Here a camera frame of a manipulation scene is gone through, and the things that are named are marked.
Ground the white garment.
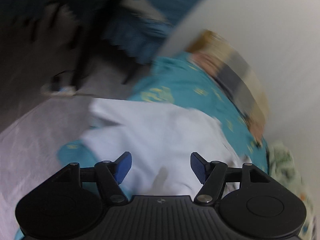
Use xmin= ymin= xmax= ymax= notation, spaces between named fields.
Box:
xmin=81 ymin=99 xmax=250 ymax=197

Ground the green fleece blanket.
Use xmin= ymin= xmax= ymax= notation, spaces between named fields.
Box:
xmin=267 ymin=141 xmax=317 ymax=239

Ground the teal patterned bed sheet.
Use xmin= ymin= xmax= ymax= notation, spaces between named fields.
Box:
xmin=57 ymin=53 xmax=268 ymax=172

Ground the plaid pillow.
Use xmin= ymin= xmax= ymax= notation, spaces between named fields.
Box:
xmin=189 ymin=35 xmax=269 ymax=145

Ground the white power strip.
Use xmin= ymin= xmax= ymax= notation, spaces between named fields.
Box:
xmin=40 ymin=84 xmax=76 ymax=97

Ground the brown headboard cushion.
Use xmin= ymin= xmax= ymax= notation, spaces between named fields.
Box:
xmin=184 ymin=29 xmax=218 ymax=53

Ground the blue covered chair right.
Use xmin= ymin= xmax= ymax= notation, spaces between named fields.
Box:
xmin=105 ymin=0 xmax=201 ymax=64

